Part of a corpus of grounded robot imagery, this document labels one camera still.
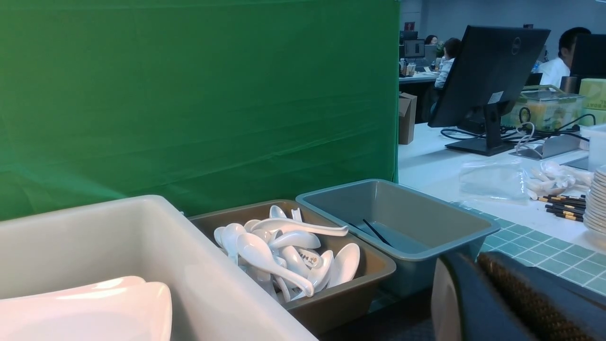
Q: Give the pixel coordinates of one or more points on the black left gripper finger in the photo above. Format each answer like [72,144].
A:
[496,298]

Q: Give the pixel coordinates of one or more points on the blue plastic bin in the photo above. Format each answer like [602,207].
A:
[420,228]

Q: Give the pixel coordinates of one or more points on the bundle of black chopsticks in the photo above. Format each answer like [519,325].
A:
[370,230]

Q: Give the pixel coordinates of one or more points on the clear plastic bag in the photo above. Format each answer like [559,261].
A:
[497,181]

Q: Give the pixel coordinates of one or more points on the loose chopsticks on table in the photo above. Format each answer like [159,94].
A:
[567,207]

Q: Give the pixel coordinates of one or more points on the clear plastic storage box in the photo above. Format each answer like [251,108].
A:
[547,107]

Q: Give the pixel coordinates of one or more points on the pile of white spoons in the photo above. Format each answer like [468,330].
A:
[291,256]

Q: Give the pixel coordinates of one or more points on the cardboard box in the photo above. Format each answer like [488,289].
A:
[407,106]

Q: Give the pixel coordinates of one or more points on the black computer monitor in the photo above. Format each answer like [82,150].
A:
[488,75]

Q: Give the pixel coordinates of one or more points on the person in white shirt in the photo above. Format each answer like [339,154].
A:
[554,70]

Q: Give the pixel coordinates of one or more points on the seated person light shirt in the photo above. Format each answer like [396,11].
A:
[451,49]

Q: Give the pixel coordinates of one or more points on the large white plastic tub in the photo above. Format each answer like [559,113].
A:
[213,300]

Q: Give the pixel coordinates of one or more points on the green backdrop cloth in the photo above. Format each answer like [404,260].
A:
[210,104]

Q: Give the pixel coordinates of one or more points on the stack of white square plates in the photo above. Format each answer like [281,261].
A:
[122,309]

